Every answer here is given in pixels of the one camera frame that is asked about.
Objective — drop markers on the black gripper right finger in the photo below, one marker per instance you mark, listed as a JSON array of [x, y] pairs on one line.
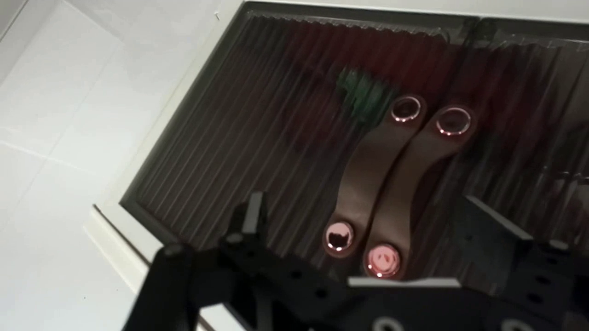
[[483, 233]]

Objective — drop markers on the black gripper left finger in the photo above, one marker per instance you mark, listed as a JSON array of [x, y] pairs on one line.
[[247, 218]]

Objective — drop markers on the smoked cabinet door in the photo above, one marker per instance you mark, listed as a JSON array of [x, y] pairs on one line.
[[278, 108], [529, 158]]

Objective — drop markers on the white stacked storage cabinet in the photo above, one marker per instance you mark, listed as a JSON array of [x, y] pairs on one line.
[[85, 90]]

